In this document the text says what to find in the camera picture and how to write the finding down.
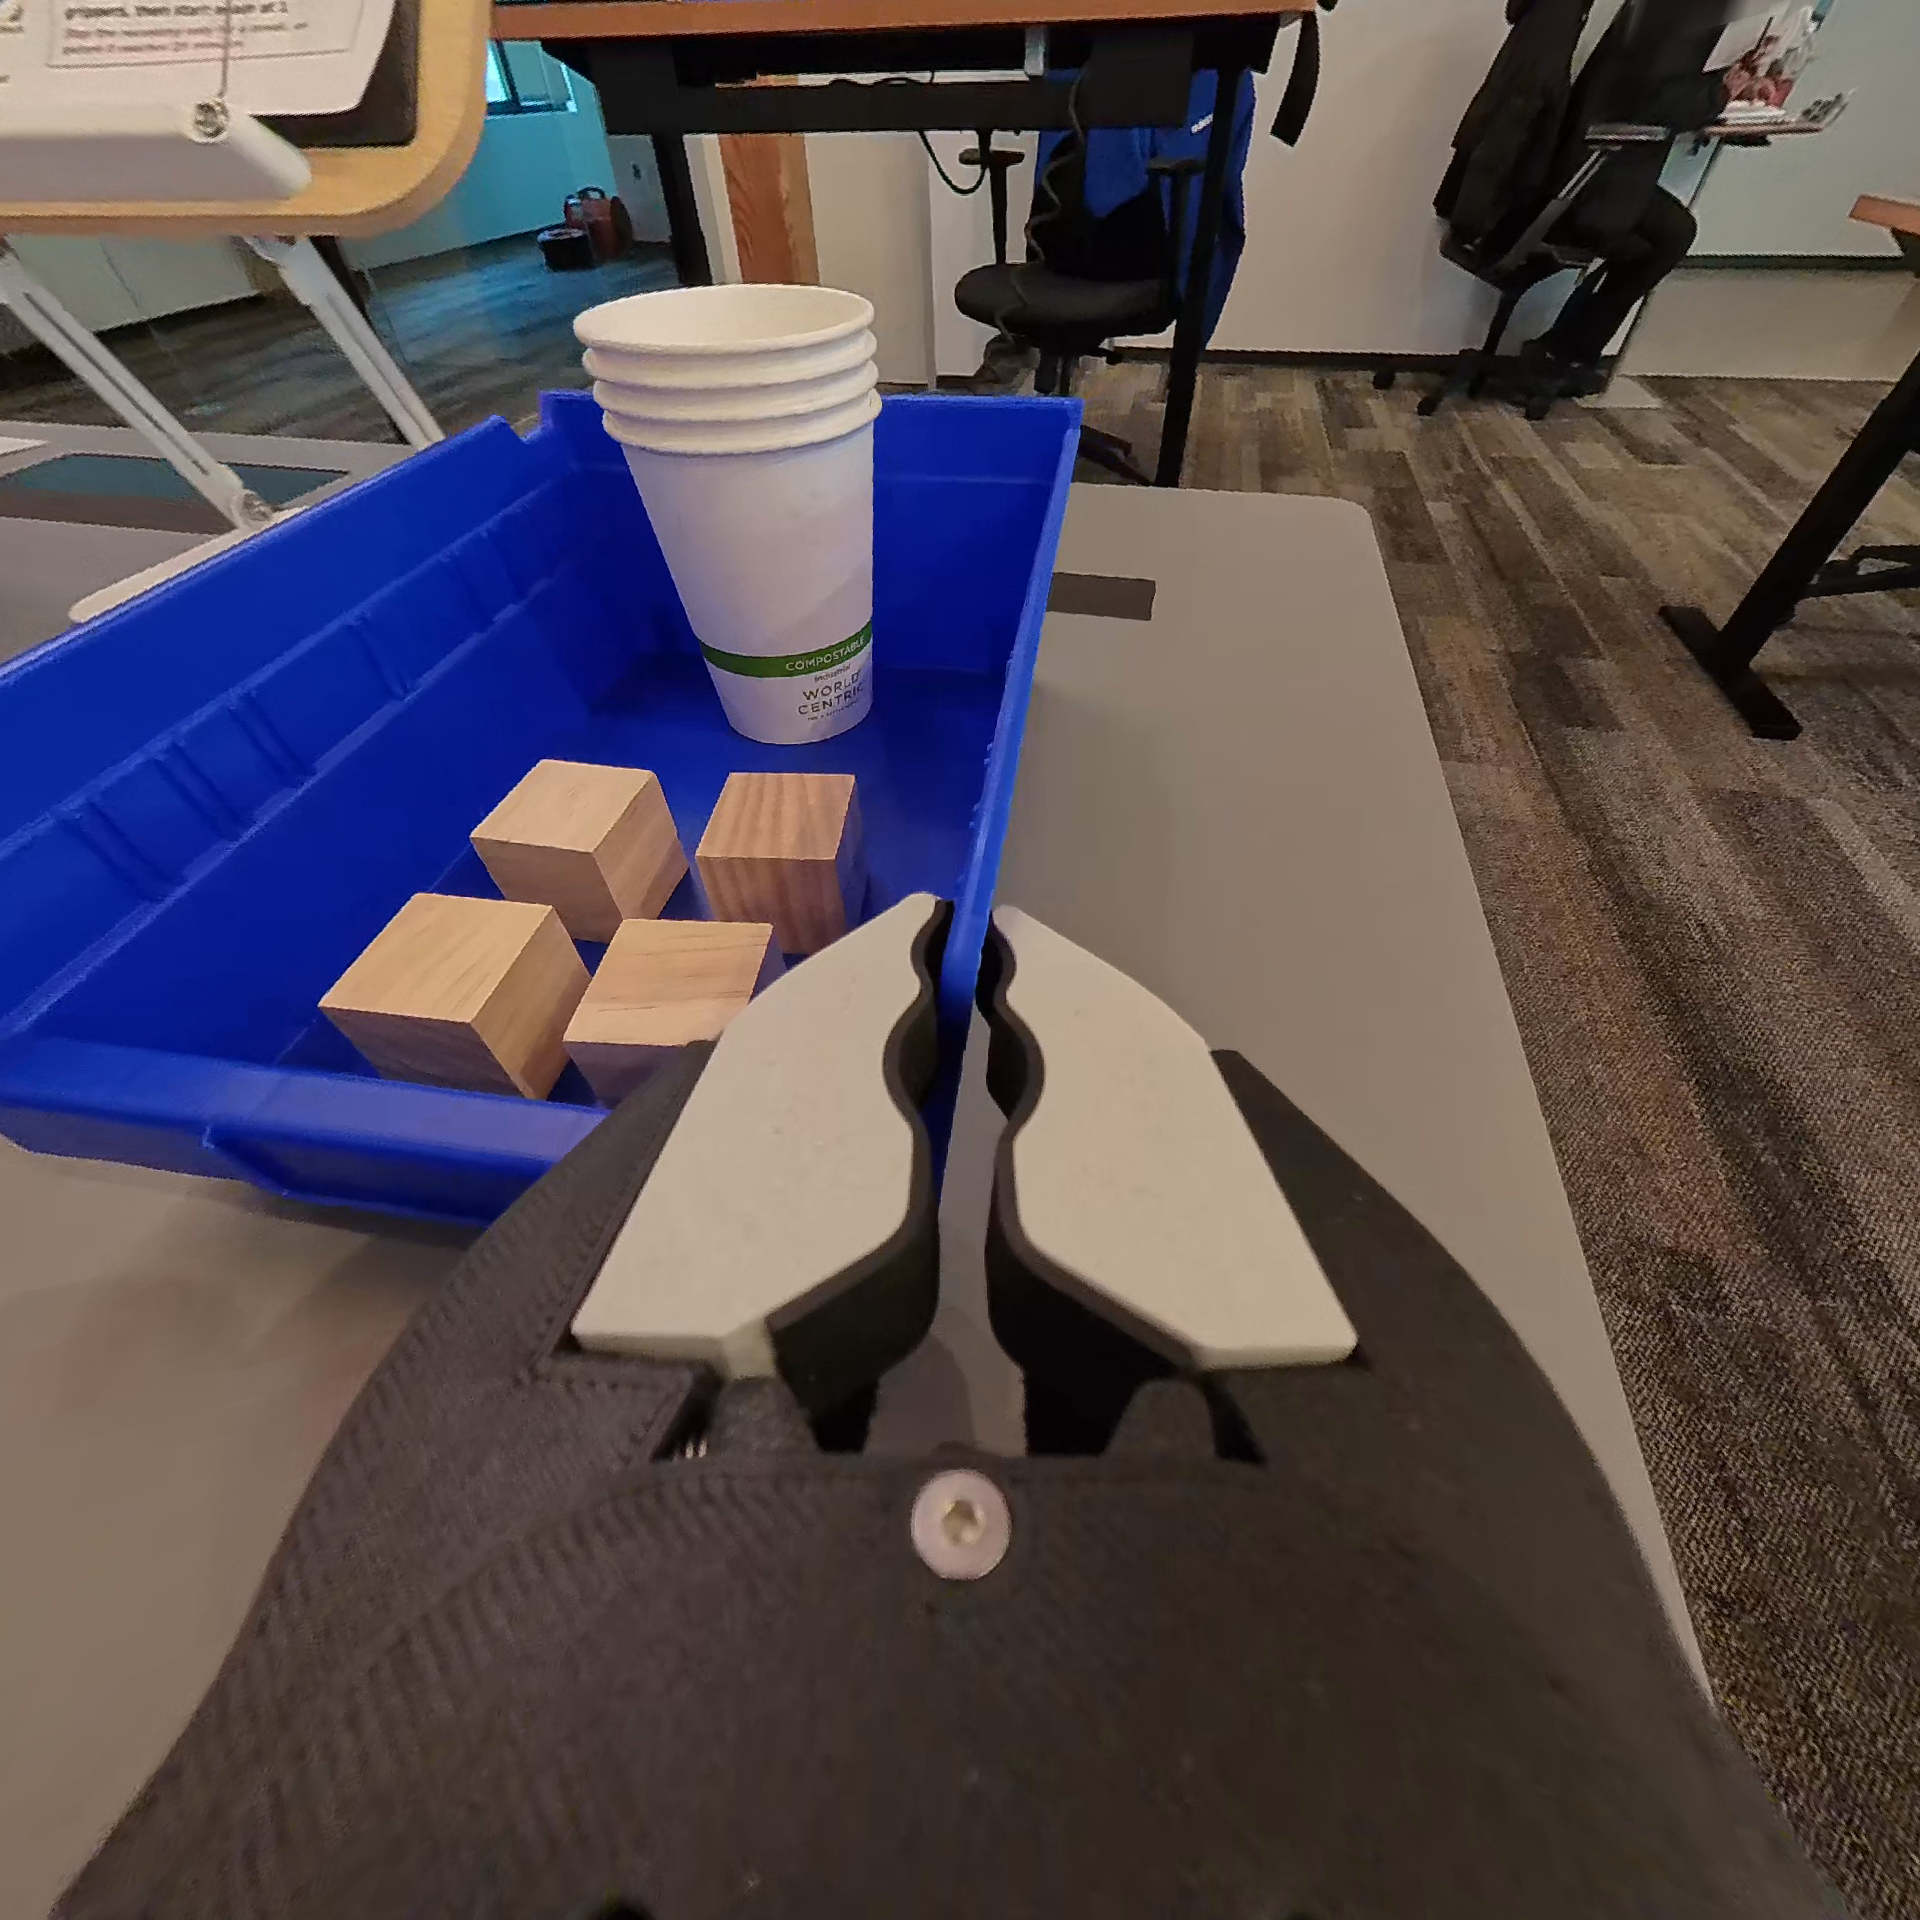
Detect blue jacket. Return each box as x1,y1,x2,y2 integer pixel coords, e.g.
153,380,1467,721
1035,67,1257,300

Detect printed instruction sheet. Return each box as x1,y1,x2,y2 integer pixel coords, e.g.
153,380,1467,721
0,0,403,120

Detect wooden post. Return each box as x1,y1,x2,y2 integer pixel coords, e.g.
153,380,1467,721
718,132,820,290

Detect black flat pad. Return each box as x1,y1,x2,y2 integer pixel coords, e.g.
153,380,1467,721
291,0,426,152

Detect black office chair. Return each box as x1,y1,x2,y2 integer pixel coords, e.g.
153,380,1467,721
952,130,1201,452
1373,120,1705,422

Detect black coat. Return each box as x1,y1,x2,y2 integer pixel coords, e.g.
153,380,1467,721
1434,0,1734,390

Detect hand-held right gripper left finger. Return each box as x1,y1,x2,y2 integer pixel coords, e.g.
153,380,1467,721
571,890,954,1382

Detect grey desk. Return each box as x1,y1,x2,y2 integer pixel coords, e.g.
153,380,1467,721
0,421,1712,1920

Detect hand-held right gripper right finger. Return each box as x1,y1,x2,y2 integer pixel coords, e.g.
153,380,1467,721
981,904,1360,1375

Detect blue plastic bin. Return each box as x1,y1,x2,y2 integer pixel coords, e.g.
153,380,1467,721
0,388,1085,1229

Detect wooden cube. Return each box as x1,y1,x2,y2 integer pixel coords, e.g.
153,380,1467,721
694,773,868,961
469,758,689,946
316,890,589,1102
560,917,775,1109

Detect red bag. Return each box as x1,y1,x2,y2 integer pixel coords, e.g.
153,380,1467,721
540,182,636,277

